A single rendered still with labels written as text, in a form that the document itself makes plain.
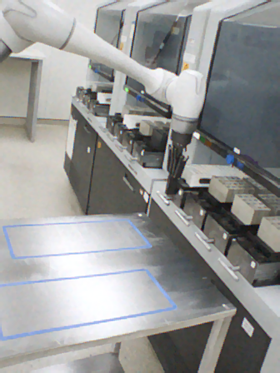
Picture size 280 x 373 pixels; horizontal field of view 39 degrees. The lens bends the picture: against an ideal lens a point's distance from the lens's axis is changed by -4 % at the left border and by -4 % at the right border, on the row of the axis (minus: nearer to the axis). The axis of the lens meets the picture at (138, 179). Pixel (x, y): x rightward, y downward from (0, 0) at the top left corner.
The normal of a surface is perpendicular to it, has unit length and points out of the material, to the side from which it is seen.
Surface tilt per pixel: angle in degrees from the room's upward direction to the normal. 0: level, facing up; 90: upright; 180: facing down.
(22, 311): 0
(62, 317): 0
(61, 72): 90
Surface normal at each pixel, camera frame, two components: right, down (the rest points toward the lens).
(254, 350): -0.93, -0.02
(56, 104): 0.34, 0.40
